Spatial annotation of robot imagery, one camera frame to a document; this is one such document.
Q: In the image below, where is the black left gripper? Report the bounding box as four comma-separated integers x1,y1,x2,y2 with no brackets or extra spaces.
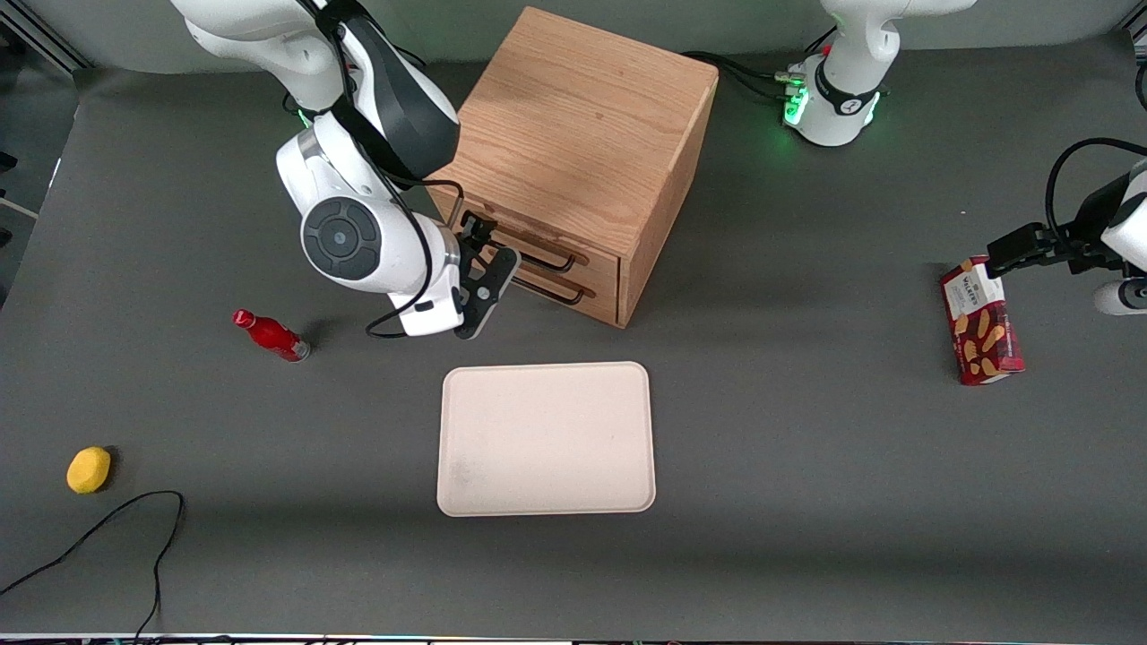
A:
987,175,1132,280

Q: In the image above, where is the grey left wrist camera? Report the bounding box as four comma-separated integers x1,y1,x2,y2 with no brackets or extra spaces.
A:
1093,278,1147,316

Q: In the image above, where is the cream rectangular tray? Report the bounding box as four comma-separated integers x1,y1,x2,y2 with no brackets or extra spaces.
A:
436,361,657,518

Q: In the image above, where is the black metal drawer handle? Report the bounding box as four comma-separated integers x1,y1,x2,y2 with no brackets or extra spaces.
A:
491,233,579,275
513,269,589,307

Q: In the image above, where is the yellow lemon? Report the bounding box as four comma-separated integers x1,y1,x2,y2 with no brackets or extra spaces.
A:
66,446,113,495

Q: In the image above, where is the black left base cable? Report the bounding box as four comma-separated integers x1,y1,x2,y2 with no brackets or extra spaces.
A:
681,49,794,101

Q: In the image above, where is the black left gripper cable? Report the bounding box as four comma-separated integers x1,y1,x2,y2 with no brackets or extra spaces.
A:
1044,137,1147,247

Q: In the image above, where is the small red bottle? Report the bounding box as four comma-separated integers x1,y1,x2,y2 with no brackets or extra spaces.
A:
232,309,312,363

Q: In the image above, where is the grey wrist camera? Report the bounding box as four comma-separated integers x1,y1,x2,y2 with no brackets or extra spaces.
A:
392,291,465,339
1093,278,1147,316

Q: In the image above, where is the thin black table cable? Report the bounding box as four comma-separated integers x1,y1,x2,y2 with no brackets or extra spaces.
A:
0,490,185,641

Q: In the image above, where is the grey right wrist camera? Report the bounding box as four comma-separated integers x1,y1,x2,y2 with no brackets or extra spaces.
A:
392,291,465,339

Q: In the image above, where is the oak wooden drawer cabinet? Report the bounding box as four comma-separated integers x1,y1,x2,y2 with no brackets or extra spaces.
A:
427,6,720,330

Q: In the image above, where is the red shortbread cookie box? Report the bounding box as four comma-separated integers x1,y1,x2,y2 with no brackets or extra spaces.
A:
939,255,1026,386

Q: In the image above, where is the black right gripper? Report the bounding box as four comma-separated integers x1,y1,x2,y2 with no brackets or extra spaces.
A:
453,213,522,342

